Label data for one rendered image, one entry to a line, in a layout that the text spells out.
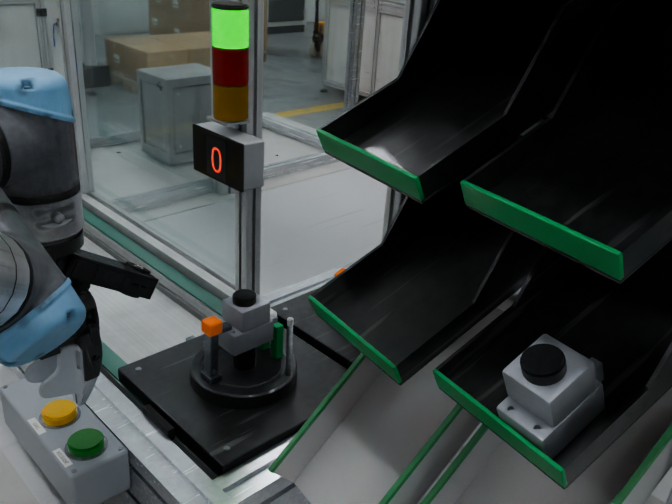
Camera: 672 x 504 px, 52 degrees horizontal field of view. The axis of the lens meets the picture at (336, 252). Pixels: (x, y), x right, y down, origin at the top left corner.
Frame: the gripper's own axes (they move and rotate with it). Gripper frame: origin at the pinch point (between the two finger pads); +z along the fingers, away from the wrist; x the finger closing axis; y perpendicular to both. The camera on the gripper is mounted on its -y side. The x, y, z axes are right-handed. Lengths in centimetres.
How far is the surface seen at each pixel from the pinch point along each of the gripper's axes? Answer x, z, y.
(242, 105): -15.0, -24.7, -33.0
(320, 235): -43, 18, -77
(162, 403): -0.3, 6.6, -9.7
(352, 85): -80, -5, -122
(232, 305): 1.4, -4.8, -19.2
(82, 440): 0.0, 6.4, 0.9
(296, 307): -7.9, 6.6, -38.2
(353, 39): -81, -18, -122
